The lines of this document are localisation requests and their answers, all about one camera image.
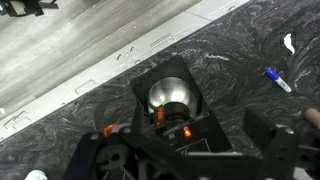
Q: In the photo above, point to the brown rounded object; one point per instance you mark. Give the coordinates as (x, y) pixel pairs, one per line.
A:
(313, 117)

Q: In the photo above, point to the plain white cup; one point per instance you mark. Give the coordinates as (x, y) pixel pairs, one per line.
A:
(35, 175)

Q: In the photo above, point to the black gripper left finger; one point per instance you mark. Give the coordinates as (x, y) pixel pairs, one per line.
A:
(137, 116)

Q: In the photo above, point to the steel black coffee machine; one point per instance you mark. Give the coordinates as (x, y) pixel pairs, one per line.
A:
(206, 133)

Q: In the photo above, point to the white paper scrap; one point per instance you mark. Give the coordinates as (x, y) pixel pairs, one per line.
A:
(289, 42)

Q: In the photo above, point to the blue white marker pen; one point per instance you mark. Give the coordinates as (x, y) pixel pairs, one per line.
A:
(278, 80)

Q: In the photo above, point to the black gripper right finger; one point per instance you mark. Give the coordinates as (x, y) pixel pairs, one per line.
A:
(256, 123)

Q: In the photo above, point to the black stand base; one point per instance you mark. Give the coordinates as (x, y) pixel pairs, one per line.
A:
(23, 7)

